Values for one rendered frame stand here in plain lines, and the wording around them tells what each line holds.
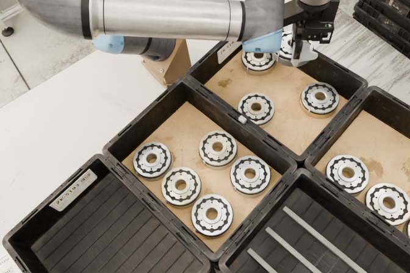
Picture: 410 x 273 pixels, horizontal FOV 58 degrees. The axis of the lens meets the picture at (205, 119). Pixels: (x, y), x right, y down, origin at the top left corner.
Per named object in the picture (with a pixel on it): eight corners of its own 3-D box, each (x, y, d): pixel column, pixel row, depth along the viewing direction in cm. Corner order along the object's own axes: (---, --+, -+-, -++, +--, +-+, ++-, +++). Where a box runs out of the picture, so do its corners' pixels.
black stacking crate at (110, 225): (26, 248, 95) (0, 241, 85) (113, 167, 104) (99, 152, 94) (124, 378, 80) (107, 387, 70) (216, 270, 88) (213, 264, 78)
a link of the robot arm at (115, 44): (122, 55, 115) (84, 53, 105) (122, 11, 113) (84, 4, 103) (149, 55, 108) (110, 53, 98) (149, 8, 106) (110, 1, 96)
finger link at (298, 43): (299, 63, 87) (304, 33, 80) (293, 63, 87) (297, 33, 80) (298, 50, 90) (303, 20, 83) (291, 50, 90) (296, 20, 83)
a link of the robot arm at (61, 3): (-1, 38, 58) (292, 52, 67) (-4, -35, 56) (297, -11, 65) (22, 42, 69) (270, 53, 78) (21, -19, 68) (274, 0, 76)
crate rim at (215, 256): (102, 153, 95) (98, 150, 93) (183, 80, 104) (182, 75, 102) (215, 265, 80) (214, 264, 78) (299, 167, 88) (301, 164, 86)
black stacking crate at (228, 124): (114, 167, 104) (100, 150, 94) (187, 98, 112) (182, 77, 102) (218, 269, 88) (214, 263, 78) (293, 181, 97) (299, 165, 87)
